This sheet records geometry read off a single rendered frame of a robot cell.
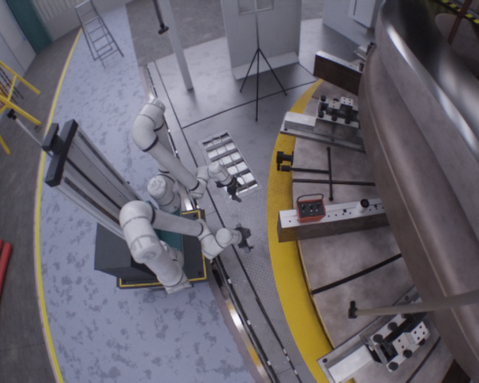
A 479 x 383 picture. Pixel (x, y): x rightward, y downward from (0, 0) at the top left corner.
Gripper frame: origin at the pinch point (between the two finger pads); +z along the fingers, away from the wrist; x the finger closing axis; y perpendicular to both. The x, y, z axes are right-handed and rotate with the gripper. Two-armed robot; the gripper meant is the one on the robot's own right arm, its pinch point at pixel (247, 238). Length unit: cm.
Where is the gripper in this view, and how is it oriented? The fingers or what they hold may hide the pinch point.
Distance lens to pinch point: 161.7
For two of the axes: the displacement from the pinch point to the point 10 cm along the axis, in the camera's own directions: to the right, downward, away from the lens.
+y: -8.4, 4.4, 3.1
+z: 4.4, 2.2, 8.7
